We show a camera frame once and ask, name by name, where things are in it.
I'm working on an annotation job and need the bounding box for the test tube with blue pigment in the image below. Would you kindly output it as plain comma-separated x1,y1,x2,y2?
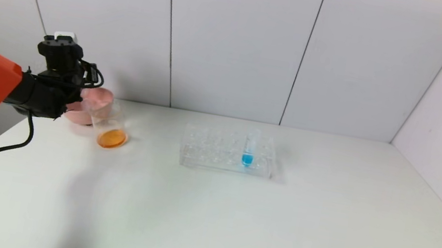
241,128,262,169

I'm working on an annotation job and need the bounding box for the pink bowl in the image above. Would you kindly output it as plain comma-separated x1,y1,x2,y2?
62,82,116,130

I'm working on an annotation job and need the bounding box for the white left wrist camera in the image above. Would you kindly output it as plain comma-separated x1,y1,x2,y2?
53,30,79,45

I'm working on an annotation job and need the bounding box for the clear glass beaker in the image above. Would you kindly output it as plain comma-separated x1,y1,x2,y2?
84,98,134,153

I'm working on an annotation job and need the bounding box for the clear acrylic test tube rack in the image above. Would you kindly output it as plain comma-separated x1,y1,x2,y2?
177,122,279,180

